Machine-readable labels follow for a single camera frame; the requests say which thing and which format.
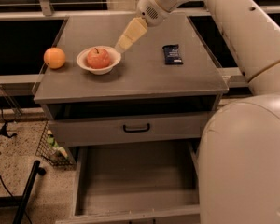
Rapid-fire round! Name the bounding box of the black stand leg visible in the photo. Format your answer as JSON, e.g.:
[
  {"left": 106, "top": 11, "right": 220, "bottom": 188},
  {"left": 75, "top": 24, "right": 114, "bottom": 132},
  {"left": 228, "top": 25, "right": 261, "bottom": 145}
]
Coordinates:
[{"left": 0, "top": 161, "right": 46, "bottom": 224}]

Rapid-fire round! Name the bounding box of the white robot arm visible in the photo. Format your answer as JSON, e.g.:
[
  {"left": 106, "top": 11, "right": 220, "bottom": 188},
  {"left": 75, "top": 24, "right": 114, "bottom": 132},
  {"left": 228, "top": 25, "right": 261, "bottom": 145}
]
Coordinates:
[{"left": 116, "top": 0, "right": 280, "bottom": 224}]

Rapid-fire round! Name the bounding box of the grey drawer cabinet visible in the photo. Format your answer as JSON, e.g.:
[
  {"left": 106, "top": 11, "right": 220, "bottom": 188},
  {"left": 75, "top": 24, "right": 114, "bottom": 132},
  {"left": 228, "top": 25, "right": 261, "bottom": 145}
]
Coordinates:
[{"left": 31, "top": 13, "right": 230, "bottom": 224}]

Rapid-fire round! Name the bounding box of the dark blue snack bar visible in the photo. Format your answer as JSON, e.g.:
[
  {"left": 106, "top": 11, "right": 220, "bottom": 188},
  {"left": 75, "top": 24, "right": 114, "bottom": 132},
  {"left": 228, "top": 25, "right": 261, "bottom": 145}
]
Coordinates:
[{"left": 162, "top": 44, "right": 183, "bottom": 65}]

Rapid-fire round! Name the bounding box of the black floor cable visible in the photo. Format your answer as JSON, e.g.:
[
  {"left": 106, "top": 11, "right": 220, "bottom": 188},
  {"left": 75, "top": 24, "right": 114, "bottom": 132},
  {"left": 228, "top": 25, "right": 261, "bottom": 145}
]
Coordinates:
[{"left": 0, "top": 87, "right": 20, "bottom": 147}]

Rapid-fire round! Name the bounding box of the white bowl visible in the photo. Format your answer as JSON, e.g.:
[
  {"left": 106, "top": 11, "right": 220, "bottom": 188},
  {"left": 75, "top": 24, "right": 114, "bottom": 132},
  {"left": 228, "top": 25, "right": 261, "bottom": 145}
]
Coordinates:
[{"left": 77, "top": 46, "right": 121, "bottom": 75}]

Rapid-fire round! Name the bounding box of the red apple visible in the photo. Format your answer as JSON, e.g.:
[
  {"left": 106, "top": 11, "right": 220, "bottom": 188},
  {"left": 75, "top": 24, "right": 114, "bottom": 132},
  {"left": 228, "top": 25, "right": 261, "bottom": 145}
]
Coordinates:
[{"left": 87, "top": 48, "right": 110, "bottom": 69}]

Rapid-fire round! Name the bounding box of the grey top drawer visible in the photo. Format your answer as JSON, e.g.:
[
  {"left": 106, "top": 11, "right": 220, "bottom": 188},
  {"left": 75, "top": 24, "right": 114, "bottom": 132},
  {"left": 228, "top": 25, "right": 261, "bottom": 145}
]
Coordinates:
[{"left": 49, "top": 112, "right": 213, "bottom": 147}]

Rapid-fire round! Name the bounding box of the orange fruit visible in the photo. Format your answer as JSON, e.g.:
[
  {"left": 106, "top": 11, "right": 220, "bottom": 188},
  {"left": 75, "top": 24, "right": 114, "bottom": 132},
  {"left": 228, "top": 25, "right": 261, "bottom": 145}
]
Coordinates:
[{"left": 44, "top": 48, "right": 65, "bottom": 69}]

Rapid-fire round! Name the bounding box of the black drawer handle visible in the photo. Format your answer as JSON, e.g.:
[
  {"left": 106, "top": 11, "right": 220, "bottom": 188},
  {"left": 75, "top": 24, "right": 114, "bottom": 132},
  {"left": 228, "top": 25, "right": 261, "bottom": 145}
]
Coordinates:
[{"left": 122, "top": 123, "right": 150, "bottom": 133}]

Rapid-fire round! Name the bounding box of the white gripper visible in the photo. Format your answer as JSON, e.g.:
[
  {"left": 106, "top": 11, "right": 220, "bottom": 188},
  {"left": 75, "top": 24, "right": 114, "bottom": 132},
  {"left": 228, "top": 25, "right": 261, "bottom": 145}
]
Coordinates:
[{"left": 115, "top": 0, "right": 169, "bottom": 53}]

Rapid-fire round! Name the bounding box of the black wire basket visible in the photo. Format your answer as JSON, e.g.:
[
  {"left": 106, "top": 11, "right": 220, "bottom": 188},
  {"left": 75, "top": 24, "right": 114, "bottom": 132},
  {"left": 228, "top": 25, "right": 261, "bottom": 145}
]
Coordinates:
[{"left": 35, "top": 123, "right": 74, "bottom": 168}]

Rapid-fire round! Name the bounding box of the open grey middle drawer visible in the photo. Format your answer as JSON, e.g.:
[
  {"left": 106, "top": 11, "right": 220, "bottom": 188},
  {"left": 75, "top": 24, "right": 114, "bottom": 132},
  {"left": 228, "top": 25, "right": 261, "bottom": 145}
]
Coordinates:
[{"left": 56, "top": 140, "right": 200, "bottom": 224}]

